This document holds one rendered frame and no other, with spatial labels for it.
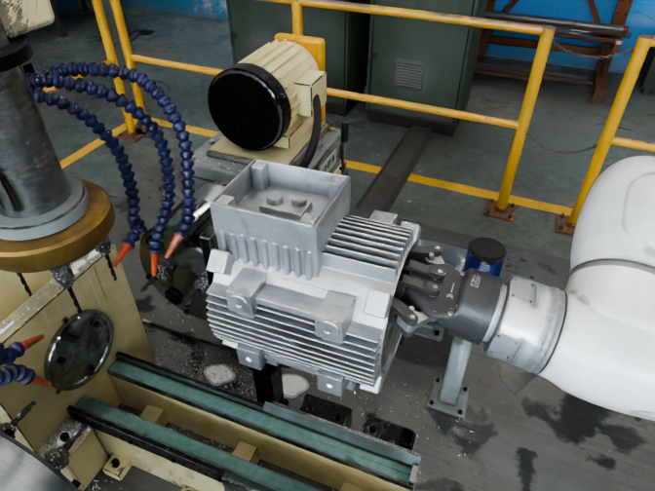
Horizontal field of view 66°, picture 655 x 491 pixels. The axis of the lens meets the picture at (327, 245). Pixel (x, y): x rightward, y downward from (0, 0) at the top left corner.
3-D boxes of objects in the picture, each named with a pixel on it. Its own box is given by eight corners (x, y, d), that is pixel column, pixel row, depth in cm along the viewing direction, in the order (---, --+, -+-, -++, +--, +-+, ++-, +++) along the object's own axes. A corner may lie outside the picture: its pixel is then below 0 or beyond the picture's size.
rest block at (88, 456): (58, 479, 94) (35, 446, 86) (85, 447, 99) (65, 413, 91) (84, 492, 92) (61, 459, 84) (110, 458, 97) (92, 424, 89)
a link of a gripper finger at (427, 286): (433, 308, 55) (430, 317, 54) (337, 276, 57) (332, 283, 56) (442, 283, 52) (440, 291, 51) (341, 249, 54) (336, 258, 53)
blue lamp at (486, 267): (459, 279, 83) (464, 258, 80) (466, 256, 87) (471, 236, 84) (497, 287, 81) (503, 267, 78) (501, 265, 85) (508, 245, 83)
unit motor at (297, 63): (221, 231, 129) (194, 66, 102) (278, 169, 152) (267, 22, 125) (314, 255, 121) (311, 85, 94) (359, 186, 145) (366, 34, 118)
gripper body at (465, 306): (509, 261, 53) (424, 234, 55) (499, 317, 47) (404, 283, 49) (486, 308, 58) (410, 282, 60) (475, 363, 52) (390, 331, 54)
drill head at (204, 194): (128, 331, 107) (93, 240, 91) (227, 223, 136) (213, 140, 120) (230, 367, 99) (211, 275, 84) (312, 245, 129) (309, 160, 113)
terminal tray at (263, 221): (217, 257, 56) (207, 204, 51) (261, 207, 64) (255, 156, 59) (317, 283, 52) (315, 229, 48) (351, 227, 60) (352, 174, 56)
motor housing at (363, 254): (217, 372, 62) (189, 254, 51) (284, 276, 76) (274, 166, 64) (371, 425, 57) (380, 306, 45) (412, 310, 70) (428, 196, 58)
